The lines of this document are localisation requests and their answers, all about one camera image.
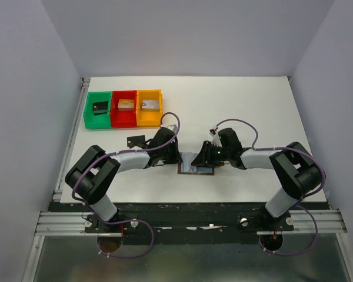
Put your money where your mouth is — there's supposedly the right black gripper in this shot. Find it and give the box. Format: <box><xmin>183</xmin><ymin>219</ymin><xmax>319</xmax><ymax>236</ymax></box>
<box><xmin>191</xmin><ymin>140</ymin><xmax>231</xmax><ymax>168</ymax></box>

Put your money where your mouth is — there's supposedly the brown leather card holder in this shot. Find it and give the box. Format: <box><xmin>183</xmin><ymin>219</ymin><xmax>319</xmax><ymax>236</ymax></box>
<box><xmin>177</xmin><ymin>153</ymin><xmax>215</xmax><ymax>176</ymax></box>

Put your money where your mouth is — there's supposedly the silver VIP card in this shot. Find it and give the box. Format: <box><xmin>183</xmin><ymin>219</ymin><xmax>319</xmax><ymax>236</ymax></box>
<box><xmin>181</xmin><ymin>153</ymin><xmax>197</xmax><ymax>173</ymax></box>

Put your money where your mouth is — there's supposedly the black VIP card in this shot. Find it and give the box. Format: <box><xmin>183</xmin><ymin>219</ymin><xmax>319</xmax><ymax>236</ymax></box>
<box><xmin>126</xmin><ymin>135</ymin><xmax>146</xmax><ymax>148</ymax></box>

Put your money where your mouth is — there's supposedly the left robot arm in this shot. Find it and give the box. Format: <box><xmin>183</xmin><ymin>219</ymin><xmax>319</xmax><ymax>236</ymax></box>
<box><xmin>65</xmin><ymin>125</ymin><xmax>182</xmax><ymax>232</ymax></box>

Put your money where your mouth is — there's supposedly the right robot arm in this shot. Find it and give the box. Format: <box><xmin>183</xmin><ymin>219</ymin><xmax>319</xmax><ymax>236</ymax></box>
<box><xmin>191</xmin><ymin>128</ymin><xmax>325</xmax><ymax>230</ymax></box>

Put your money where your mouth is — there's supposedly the silver card in yellow bin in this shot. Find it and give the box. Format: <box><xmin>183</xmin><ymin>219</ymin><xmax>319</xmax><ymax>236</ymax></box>
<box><xmin>141</xmin><ymin>99</ymin><xmax>159</xmax><ymax>111</ymax></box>

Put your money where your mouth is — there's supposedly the gold card in red bin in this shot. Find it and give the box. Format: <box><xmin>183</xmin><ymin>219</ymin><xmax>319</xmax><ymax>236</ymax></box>
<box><xmin>117</xmin><ymin>99</ymin><xmax>134</xmax><ymax>110</ymax></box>

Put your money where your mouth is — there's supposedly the black card in green bin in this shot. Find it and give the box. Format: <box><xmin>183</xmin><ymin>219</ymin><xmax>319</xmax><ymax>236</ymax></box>
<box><xmin>92</xmin><ymin>101</ymin><xmax>109</xmax><ymax>115</ymax></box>

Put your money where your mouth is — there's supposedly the yellow plastic bin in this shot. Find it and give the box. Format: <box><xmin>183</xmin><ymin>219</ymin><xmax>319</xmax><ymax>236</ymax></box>
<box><xmin>136</xmin><ymin>89</ymin><xmax>164</xmax><ymax>127</ymax></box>

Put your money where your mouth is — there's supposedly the red plastic bin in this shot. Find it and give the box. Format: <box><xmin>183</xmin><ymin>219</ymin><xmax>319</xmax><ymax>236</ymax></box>
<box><xmin>109</xmin><ymin>90</ymin><xmax>137</xmax><ymax>128</ymax></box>

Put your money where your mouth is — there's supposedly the green plastic bin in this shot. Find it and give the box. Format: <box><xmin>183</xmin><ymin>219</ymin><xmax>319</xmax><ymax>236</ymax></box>
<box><xmin>83</xmin><ymin>91</ymin><xmax>112</xmax><ymax>129</ymax></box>

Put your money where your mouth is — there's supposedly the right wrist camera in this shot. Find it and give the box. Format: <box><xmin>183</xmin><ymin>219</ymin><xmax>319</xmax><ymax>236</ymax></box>
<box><xmin>209</xmin><ymin>126</ymin><xmax>222</xmax><ymax>147</ymax></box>

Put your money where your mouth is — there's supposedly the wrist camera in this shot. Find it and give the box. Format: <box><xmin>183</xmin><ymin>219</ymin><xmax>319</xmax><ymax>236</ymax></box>
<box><xmin>161</xmin><ymin>124</ymin><xmax>178</xmax><ymax>134</ymax></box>
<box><xmin>209</xmin><ymin>126</ymin><xmax>222</xmax><ymax>147</ymax></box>

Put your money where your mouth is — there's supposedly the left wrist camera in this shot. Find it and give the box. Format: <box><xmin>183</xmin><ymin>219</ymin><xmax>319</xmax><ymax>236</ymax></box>
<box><xmin>161</xmin><ymin>124</ymin><xmax>178</xmax><ymax>134</ymax></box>

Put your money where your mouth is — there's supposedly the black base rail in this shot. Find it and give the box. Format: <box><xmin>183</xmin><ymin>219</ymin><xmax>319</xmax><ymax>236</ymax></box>
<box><xmin>85</xmin><ymin>199</ymin><xmax>312</xmax><ymax>246</ymax></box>

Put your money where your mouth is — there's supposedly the aluminium frame rail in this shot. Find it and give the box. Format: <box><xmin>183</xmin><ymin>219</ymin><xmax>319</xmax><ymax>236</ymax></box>
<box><xmin>20</xmin><ymin>76</ymin><xmax>91</xmax><ymax>282</ymax></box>

